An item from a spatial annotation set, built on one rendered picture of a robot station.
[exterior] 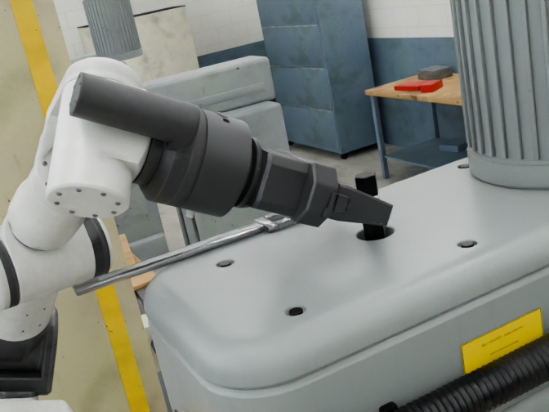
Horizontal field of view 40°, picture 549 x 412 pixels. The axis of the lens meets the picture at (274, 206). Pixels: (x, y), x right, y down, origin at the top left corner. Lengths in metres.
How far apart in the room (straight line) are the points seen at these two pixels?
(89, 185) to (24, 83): 1.76
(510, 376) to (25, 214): 0.46
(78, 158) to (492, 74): 0.41
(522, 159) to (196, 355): 0.38
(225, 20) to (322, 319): 9.86
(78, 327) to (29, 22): 0.95
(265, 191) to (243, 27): 9.87
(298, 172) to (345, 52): 7.46
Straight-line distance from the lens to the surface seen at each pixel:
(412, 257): 0.66
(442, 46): 7.43
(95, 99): 0.57
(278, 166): 0.64
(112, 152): 0.59
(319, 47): 7.99
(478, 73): 0.79
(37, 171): 0.69
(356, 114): 8.21
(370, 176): 0.70
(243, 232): 0.78
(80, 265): 0.83
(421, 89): 6.57
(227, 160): 0.62
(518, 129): 0.77
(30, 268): 0.81
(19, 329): 0.98
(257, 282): 0.67
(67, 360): 2.54
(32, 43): 2.33
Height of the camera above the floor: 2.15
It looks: 18 degrees down
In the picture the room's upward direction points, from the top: 12 degrees counter-clockwise
